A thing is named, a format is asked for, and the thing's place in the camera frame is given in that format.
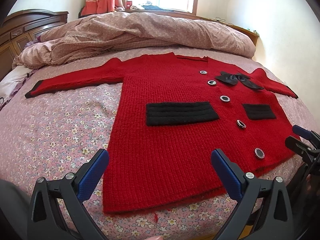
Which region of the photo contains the red knit cardigan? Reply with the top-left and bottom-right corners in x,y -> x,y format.
26,53 -> 295,214

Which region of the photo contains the wooden bed side board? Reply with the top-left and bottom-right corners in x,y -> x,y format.
125,9 -> 260,47

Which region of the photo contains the white purple pillow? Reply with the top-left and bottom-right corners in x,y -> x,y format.
0,66 -> 37,109

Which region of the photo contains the pink floral duvet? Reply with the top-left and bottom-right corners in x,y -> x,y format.
12,12 -> 255,69

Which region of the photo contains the dark wooden headboard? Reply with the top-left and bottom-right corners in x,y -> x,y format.
0,9 -> 68,79

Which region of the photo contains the clutter on window sill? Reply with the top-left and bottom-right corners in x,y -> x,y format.
115,1 -> 174,12

